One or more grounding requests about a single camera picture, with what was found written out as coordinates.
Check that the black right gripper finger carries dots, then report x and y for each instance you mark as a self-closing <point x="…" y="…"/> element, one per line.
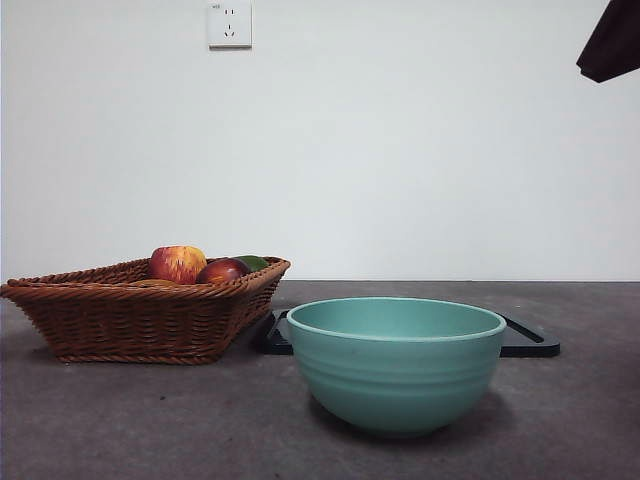
<point x="622" y="62"/>
<point x="607" y="35"/>

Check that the teal ceramic bowl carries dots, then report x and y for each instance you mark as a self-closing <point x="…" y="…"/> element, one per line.
<point x="395" y="380"/>

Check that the brown kiwi fruit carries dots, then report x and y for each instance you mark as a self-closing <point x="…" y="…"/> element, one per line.
<point x="152" y="283"/>

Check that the black rectangular tray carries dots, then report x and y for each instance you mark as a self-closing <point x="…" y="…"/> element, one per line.
<point x="530" y="345"/>

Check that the green avocado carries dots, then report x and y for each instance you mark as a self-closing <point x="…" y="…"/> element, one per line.
<point x="256" y="262"/>

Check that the dark red plum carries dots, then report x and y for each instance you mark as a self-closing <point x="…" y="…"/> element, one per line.
<point x="221" y="272"/>

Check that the red and yellow apple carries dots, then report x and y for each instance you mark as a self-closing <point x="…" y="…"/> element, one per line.
<point x="176" y="264"/>

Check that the brown wicker basket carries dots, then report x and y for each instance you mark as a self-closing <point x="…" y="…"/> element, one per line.
<point x="130" y="320"/>

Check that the white wall socket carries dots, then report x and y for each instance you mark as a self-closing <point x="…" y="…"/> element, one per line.
<point x="230" y="25"/>

